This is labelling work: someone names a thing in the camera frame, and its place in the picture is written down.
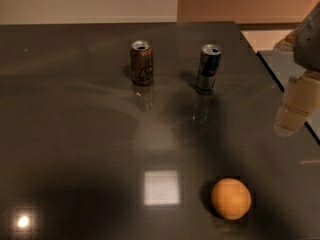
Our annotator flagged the orange fruit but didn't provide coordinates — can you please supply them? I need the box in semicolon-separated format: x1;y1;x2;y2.
211;178;252;220

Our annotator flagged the silver blue redbull can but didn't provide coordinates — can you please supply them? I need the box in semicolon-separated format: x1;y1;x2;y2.
196;44;222;94

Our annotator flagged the brown soda can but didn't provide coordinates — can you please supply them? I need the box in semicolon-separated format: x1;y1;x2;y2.
130;40;153;86

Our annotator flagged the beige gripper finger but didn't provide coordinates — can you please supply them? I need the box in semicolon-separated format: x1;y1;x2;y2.
273;71;320;137
273;29;297;52

